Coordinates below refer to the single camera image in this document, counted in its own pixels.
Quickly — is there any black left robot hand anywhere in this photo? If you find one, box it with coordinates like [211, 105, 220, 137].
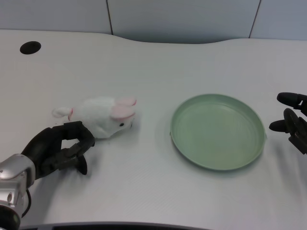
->
[21, 121, 96, 181]

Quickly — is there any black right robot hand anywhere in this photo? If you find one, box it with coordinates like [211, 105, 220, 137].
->
[269, 92, 307, 156]

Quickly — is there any white plush rabbit doll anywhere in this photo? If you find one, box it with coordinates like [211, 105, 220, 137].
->
[52, 96, 138, 139]

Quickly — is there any green round plate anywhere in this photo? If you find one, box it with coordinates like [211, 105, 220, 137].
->
[169, 93, 268, 172]

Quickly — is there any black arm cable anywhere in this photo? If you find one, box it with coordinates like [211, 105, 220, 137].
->
[20, 188, 32, 218]

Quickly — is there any black cable grommet hole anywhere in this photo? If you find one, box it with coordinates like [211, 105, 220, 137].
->
[19, 41, 42, 55]

